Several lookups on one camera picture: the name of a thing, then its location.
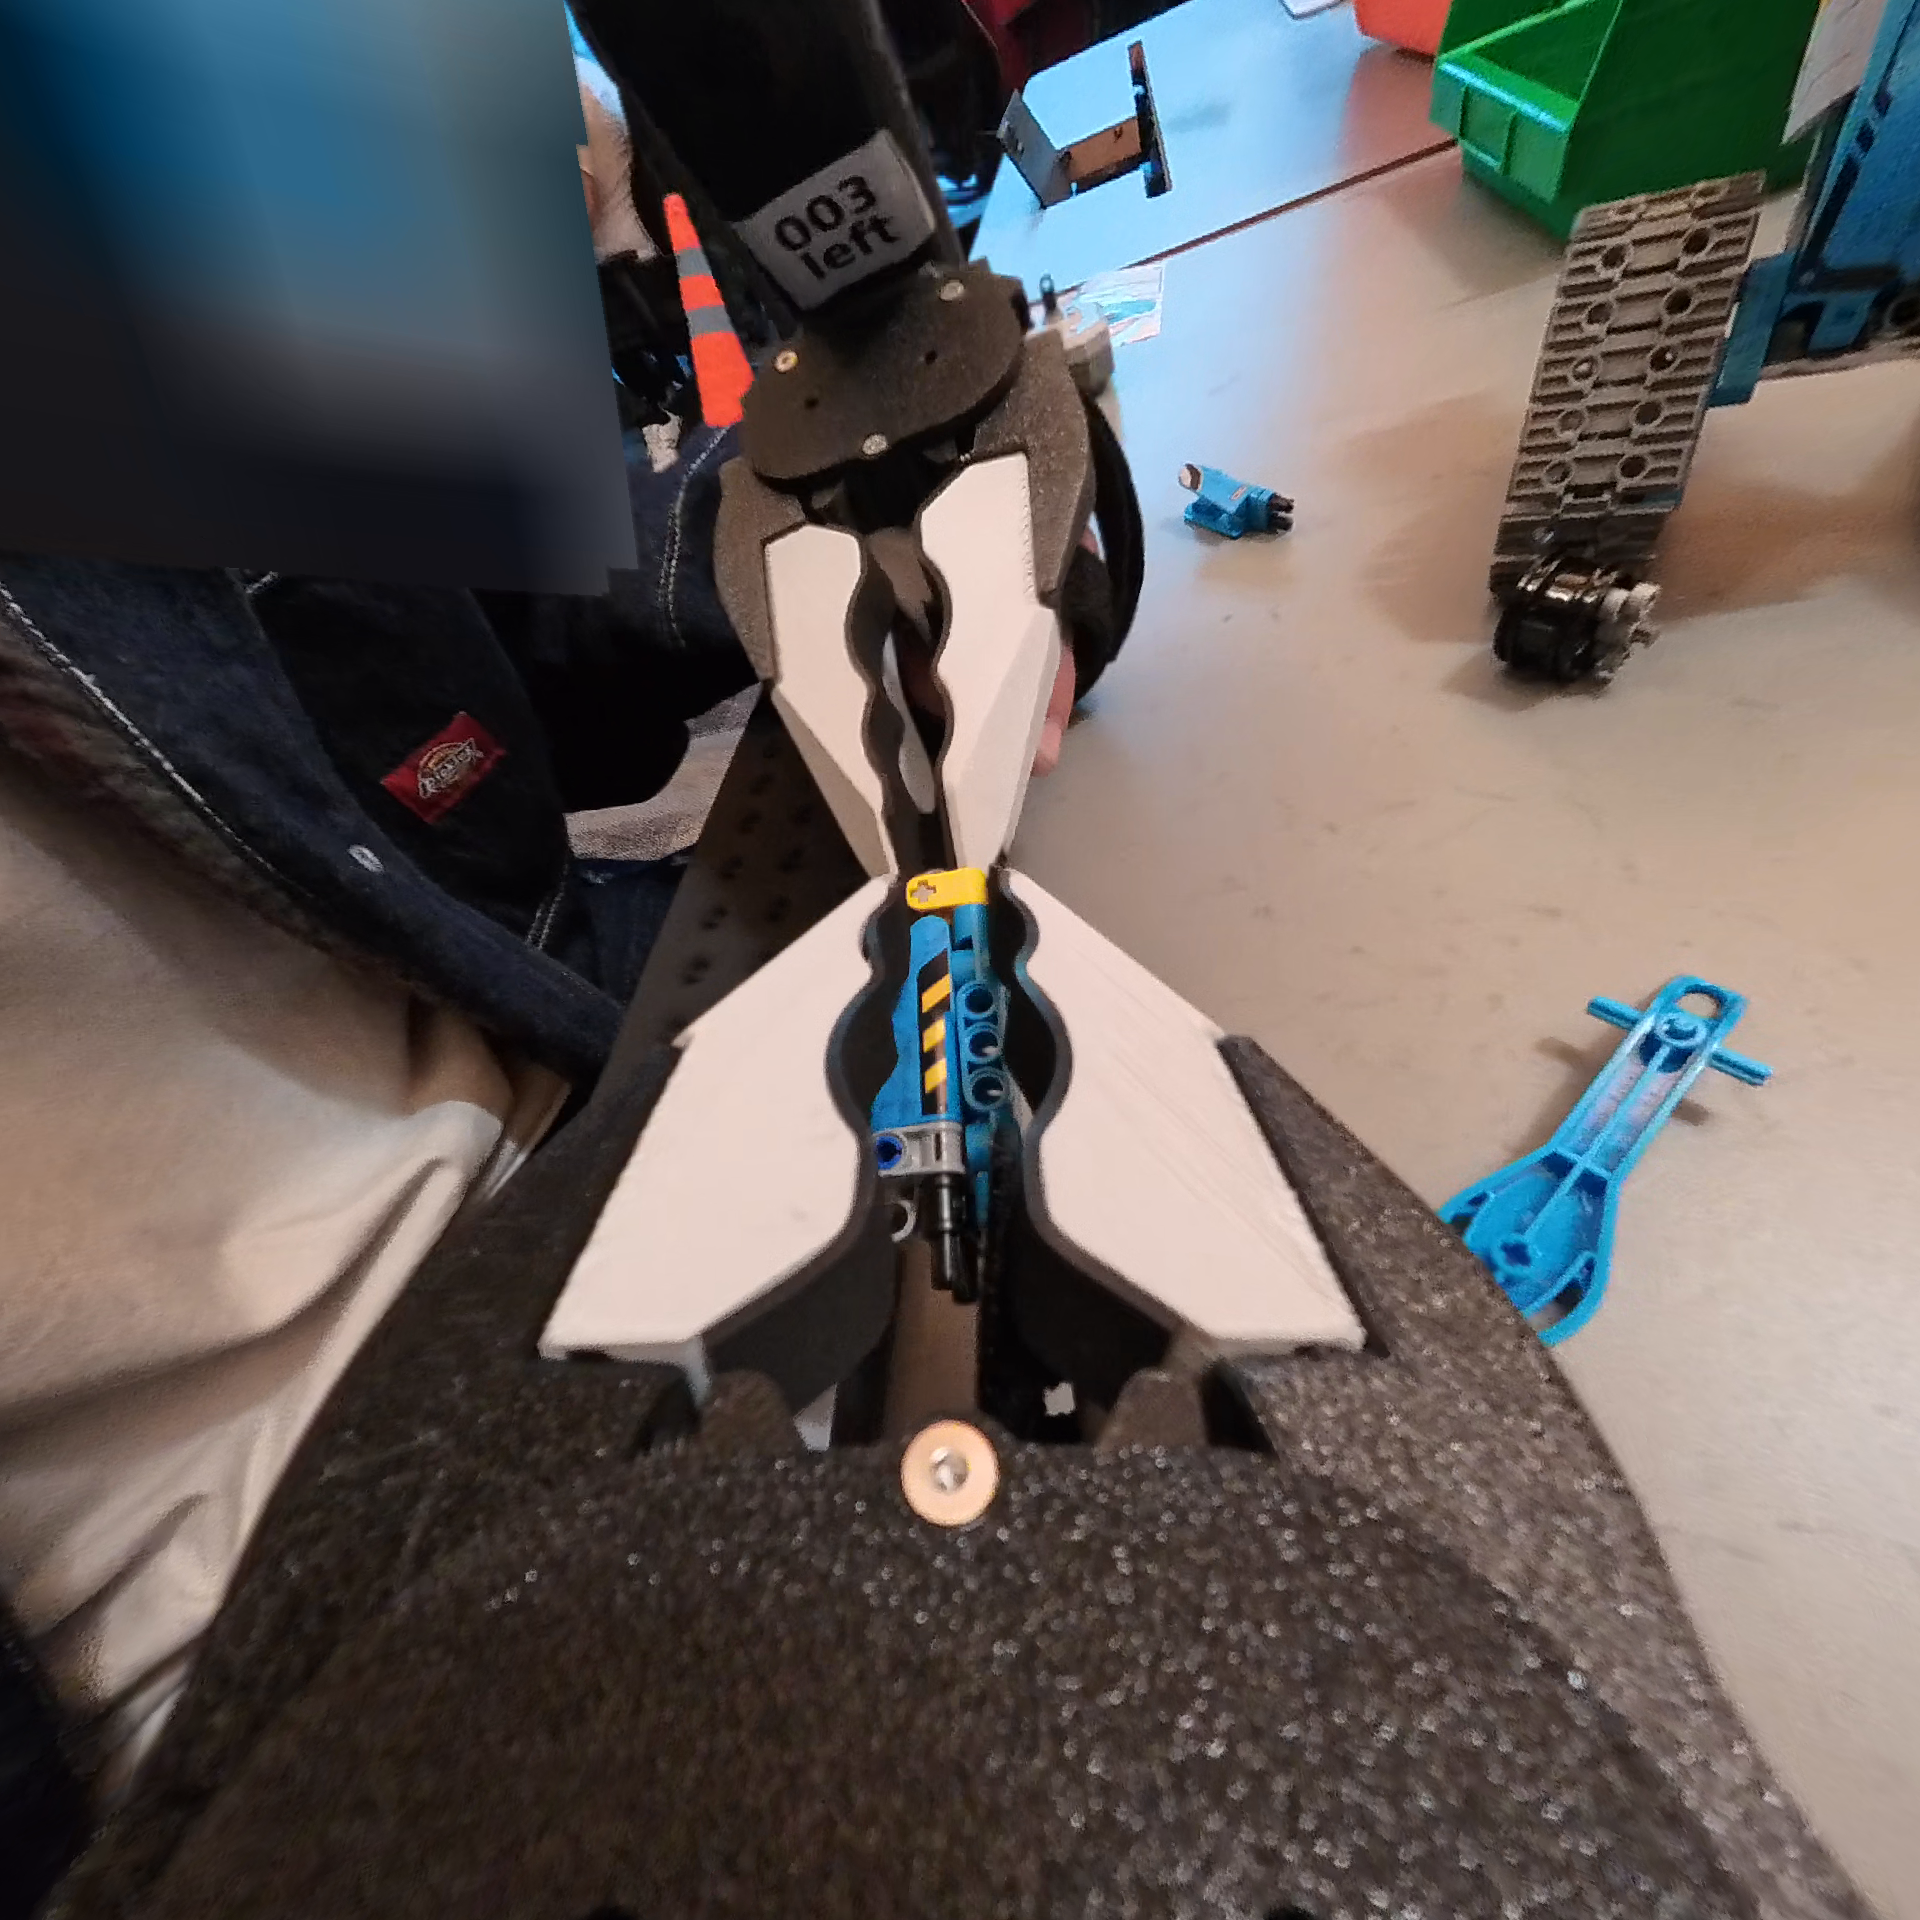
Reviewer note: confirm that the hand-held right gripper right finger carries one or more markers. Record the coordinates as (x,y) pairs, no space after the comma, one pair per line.
(1188,1200)

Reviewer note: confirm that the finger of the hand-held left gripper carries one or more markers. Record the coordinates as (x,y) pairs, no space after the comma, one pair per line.
(818,646)
(1007,632)

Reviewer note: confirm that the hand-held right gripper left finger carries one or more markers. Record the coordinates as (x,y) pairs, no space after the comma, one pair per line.
(708,1200)

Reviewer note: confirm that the blue striped brick assembly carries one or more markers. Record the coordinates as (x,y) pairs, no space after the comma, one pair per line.
(932,1020)

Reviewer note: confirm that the light blue brick separator tool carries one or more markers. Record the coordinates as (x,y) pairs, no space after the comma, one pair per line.
(1562,1200)

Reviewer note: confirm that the blue tracked toy robot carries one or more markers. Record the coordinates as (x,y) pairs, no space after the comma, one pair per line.
(1635,361)

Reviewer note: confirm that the orange cone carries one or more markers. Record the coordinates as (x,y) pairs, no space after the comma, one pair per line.
(711,332)

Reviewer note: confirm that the small clear packet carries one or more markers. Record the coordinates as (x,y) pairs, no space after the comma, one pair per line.
(1116,297)

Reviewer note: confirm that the small blue brick piece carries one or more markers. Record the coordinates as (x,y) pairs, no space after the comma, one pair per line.
(1230,505)

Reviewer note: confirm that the black dimpled mat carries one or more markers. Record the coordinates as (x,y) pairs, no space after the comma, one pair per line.
(736,902)

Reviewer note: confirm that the person's denim jacket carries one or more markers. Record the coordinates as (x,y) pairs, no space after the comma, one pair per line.
(362,750)

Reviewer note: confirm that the person's white shirt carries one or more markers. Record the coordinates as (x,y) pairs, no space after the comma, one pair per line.
(211,1200)

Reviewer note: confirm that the orange bag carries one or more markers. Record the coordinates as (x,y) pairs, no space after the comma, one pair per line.
(1404,21)

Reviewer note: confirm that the green plastic bin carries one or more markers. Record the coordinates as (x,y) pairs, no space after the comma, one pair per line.
(1622,105)

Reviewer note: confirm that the grey metal bracket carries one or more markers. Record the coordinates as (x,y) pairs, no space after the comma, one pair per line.
(1066,151)

